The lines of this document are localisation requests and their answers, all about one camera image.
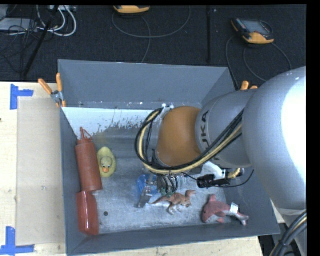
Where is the yellow rubber duck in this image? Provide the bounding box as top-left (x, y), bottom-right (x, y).
top-left (96, 146), bottom-right (118, 179)

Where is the pink toy dolphin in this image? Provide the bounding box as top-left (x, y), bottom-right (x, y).
top-left (200, 193), bottom-right (251, 227)

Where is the blue translucent plastic object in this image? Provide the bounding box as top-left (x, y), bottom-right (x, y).
top-left (135, 173), bottom-right (159, 199)

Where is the red squeeze bottle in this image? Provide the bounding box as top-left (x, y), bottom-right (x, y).
top-left (74, 126), bottom-right (104, 194)

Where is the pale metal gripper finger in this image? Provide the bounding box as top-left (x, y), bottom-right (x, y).
top-left (137, 186), bottom-right (154, 209)

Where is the black cylinder on white bracket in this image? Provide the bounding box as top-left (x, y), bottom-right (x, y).
top-left (196, 166), bottom-right (245, 190)

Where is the grey metal bin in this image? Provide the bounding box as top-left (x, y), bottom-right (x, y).
top-left (57, 59), bottom-right (282, 256)

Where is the orange toy dinosaur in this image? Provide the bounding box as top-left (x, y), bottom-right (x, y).
top-left (149, 189), bottom-right (197, 216)

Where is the red-brown flat block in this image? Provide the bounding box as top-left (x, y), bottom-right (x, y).
top-left (75, 190), bottom-right (100, 237)

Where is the pale flat board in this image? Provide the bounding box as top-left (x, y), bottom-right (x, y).
top-left (15, 96), bottom-right (67, 247)

